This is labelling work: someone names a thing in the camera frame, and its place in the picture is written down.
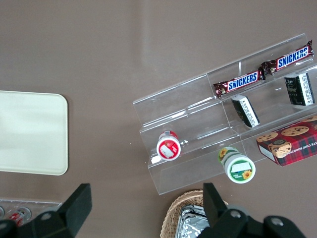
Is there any beige plastic tray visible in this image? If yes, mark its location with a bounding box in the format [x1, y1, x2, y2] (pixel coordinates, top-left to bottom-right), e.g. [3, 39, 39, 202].
[0, 90, 68, 176]

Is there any small black white box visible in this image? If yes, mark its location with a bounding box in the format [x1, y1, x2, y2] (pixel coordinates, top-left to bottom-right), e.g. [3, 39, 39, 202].
[284, 72, 317, 106]
[231, 95, 261, 128]

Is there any red tartan cookie box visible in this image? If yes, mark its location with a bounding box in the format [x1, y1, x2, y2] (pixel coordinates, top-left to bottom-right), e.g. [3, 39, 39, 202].
[256, 115, 317, 167]

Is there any clear acrylic stepped shelf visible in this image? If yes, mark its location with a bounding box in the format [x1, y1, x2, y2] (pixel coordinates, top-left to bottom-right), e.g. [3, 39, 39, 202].
[132, 33, 317, 196]

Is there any brown Snickers bar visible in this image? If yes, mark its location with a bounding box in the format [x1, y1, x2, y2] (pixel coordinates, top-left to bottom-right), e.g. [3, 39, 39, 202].
[213, 70, 266, 98]
[261, 39, 314, 76]

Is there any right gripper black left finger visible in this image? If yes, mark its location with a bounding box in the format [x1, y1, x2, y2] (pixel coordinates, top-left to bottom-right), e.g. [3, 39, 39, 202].
[14, 183, 93, 238]

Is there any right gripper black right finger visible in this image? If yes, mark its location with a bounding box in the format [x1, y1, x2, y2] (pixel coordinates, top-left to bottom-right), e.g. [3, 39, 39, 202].
[203, 182, 249, 238]

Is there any aluminium foil container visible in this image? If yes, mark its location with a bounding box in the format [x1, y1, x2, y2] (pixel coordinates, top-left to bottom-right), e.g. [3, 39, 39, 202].
[176, 204, 211, 238]

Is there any red cola bottle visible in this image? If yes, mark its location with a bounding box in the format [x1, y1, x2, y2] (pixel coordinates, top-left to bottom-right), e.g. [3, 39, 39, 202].
[10, 207, 32, 222]

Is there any light tan wicker basket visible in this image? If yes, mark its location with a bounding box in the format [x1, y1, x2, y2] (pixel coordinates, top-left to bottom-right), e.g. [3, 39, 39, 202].
[160, 189, 230, 238]

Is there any red lid yogurt cup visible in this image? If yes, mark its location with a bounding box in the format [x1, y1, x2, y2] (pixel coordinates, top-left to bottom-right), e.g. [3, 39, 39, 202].
[156, 131, 182, 162]

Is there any clear acrylic bottle rack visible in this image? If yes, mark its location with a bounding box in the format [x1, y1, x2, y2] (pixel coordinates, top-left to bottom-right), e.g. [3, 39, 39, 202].
[0, 197, 63, 224]

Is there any green lid yogurt cup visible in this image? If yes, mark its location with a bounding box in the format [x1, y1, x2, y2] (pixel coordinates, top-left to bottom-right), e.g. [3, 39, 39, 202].
[217, 146, 257, 184]

